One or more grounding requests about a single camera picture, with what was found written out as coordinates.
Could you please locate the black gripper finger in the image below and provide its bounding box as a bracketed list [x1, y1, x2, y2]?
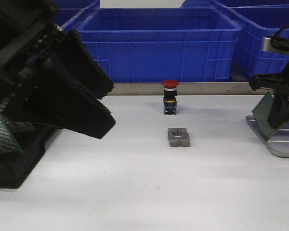
[60, 30, 114, 100]
[6, 53, 116, 139]
[267, 91, 289, 129]

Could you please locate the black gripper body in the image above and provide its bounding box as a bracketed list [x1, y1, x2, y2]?
[249, 34, 289, 104]
[0, 0, 70, 113]

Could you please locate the silver metal tray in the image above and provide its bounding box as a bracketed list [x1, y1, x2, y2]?
[246, 115, 289, 158]

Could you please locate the black slotted board rack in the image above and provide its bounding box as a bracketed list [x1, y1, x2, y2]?
[0, 126, 62, 189]

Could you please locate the green board nearest front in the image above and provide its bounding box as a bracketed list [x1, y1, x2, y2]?
[0, 115, 23, 153]

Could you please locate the blue right plastic bin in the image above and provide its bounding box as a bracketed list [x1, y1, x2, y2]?
[228, 7, 289, 80]

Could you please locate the blue plastic bin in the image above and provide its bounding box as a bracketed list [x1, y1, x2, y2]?
[228, 7, 289, 80]
[53, 8, 87, 31]
[77, 8, 241, 83]

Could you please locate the blue left plastic bin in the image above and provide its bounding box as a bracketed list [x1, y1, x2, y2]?
[53, 8, 87, 31]

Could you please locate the blue back left bin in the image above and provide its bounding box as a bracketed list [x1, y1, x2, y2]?
[53, 0, 101, 10]

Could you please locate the blue centre plastic bin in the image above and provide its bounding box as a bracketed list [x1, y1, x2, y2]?
[77, 8, 241, 83]

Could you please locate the blue back right bin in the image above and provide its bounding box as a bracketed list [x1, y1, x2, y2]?
[210, 0, 289, 8]

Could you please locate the red emergency stop button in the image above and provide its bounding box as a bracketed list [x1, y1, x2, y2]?
[162, 80, 179, 115]

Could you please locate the grey metal clamp block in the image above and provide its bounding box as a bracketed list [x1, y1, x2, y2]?
[168, 128, 191, 147]

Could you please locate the blue back centre bin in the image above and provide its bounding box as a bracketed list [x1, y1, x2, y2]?
[181, 0, 218, 9]

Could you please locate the steel table edge rail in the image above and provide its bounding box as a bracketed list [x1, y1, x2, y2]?
[109, 82, 269, 96]

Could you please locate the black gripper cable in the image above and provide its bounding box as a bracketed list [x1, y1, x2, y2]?
[271, 21, 289, 49]

